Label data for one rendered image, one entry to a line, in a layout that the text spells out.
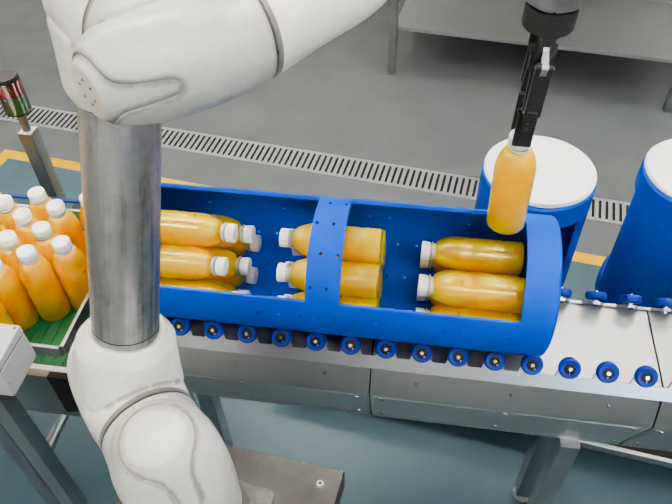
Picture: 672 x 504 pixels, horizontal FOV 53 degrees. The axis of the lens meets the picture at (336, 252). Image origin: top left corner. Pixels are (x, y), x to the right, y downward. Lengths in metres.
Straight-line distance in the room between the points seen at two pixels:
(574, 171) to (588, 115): 2.11
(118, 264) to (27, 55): 3.80
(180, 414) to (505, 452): 1.63
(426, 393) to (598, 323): 0.41
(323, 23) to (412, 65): 3.42
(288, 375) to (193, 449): 0.60
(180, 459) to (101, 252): 0.29
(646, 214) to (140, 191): 1.34
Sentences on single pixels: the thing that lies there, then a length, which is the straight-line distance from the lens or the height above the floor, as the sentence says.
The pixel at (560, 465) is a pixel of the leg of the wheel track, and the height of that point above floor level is 0.53.
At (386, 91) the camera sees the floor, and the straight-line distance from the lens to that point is 3.91.
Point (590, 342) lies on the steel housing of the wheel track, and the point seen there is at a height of 0.93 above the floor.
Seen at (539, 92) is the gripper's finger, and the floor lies 1.57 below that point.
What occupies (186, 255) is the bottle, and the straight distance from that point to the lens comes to 1.40.
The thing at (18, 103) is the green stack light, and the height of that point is 1.20.
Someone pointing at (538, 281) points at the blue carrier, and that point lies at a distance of 1.29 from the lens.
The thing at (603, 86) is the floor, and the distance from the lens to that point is 4.17.
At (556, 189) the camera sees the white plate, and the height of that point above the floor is 1.04.
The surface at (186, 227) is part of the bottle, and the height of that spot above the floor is 1.18.
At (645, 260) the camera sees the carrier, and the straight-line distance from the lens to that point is 1.96.
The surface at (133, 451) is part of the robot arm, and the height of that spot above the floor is 1.31.
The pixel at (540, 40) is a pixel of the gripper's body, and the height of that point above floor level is 1.64.
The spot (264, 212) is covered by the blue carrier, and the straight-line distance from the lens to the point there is 1.54.
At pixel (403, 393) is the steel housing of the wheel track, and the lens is 1.52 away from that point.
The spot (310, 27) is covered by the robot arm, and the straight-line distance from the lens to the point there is 0.72.
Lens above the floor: 2.14
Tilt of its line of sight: 47 degrees down
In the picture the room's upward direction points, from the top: 2 degrees counter-clockwise
